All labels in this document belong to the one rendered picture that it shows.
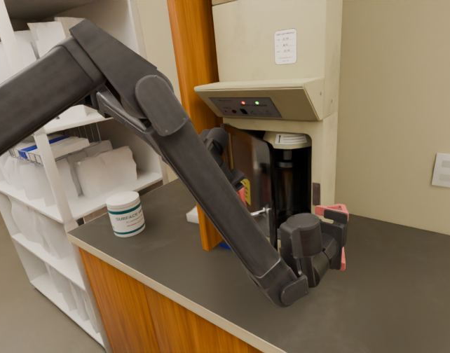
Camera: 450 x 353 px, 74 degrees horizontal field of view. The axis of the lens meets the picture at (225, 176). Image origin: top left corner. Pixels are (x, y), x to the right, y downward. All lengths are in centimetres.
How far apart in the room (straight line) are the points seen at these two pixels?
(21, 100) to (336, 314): 80
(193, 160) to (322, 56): 47
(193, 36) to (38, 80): 63
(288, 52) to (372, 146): 57
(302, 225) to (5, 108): 44
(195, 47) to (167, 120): 61
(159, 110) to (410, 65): 95
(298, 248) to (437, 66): 80
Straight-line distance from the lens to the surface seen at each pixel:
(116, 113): 91
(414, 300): 98
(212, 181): 42
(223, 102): 84
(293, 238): 53
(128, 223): 127
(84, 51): 38
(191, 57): 94
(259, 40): 86
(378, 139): 123
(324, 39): 78
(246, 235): 47
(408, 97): 119
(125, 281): 129
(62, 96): 38
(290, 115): 79
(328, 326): 86
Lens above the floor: 157
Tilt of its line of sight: 21 degrees down
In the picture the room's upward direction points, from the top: 6 degrees counter-clockwise
